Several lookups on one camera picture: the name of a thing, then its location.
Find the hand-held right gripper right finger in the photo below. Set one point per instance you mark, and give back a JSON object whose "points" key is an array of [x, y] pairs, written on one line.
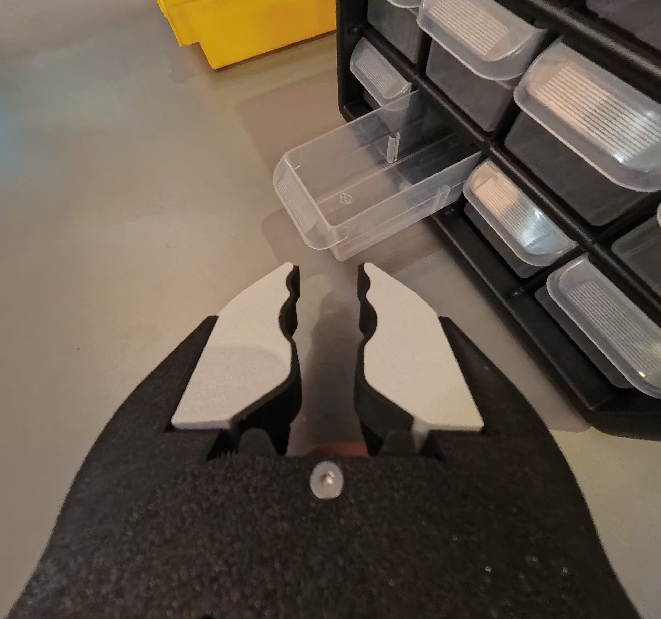
{"points": [[418, 366]]}

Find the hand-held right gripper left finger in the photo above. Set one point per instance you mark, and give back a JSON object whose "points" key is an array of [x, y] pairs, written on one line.
{"points": [[242, 366]]}

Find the black drawer cabinet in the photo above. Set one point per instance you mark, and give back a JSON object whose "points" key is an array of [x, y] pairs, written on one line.
{"points": [[542, 345]]}

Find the clear plastic drawer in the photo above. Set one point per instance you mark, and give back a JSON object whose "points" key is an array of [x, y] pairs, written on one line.
{"points": [[361, 200]]}

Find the yellow storage bin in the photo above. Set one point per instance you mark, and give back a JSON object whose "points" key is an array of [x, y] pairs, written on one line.
{"points": [[258, 25]]}

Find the grid of small clear drawers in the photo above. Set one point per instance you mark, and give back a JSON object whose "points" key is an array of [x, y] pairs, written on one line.
{"points": [[588, 107]]}

